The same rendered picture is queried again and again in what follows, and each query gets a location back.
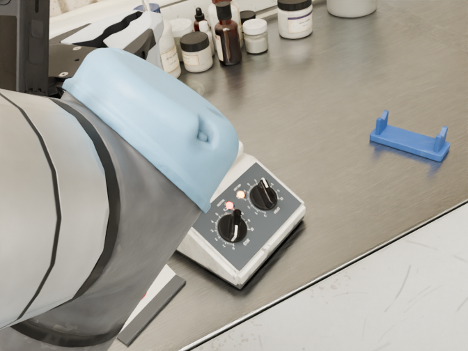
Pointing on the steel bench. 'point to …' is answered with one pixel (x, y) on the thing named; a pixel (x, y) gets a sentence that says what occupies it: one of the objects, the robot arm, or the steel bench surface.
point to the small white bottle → (207, 33)
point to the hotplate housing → (207, 251)
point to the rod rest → (410, 140)
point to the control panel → (259, 219)
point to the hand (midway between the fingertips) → (146, 14)
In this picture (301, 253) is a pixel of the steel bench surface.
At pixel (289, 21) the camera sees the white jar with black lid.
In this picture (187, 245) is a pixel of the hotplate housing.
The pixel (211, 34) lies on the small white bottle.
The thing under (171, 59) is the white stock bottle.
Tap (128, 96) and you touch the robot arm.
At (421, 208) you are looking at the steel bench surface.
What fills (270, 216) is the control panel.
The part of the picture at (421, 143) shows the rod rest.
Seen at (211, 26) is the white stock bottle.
